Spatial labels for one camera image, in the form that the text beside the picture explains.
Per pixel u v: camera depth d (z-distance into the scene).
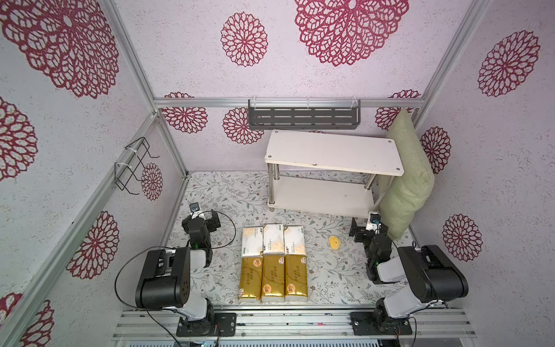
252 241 0.90
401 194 0.77
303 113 0.95
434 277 0.44
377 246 0.76
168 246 0.94
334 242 0.92
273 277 0.78
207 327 0.67
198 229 0.69
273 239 0.89
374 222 0.77
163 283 0.45
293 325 0.75
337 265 0.88
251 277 0.77
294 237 0.91
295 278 0.77
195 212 0.78
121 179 0.72
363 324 0.73
